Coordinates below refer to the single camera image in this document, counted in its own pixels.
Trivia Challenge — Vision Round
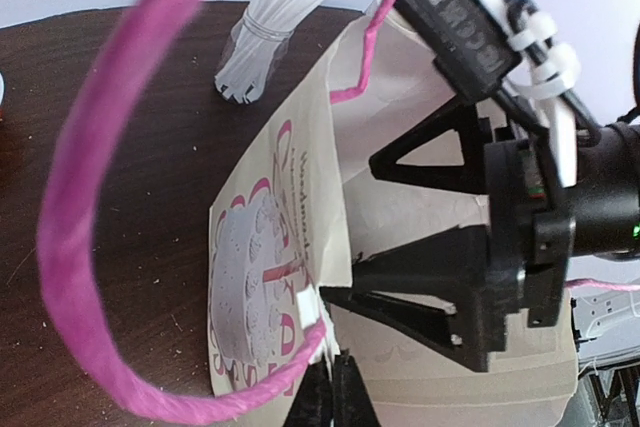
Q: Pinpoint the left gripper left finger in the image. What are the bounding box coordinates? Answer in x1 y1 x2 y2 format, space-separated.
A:
283 360 333 427

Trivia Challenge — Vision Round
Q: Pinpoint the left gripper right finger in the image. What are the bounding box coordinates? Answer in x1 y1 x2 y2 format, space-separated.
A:
332 351 381 427

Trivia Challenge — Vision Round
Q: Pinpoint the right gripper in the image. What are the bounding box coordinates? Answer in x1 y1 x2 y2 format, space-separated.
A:
320 98 575 372

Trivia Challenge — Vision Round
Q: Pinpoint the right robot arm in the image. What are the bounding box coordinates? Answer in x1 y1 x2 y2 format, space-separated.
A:
321 99 639 372

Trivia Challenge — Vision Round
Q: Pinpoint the glass with wrapped straws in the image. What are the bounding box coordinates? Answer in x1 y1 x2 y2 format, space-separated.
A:
214 0 325 105

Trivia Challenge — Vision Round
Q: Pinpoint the white and orange bowl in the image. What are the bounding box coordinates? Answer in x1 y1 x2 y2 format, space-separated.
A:
0 73 5 121

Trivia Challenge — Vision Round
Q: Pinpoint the front aluminium rail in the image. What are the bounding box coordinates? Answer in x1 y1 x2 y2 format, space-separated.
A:
571 291 639 426

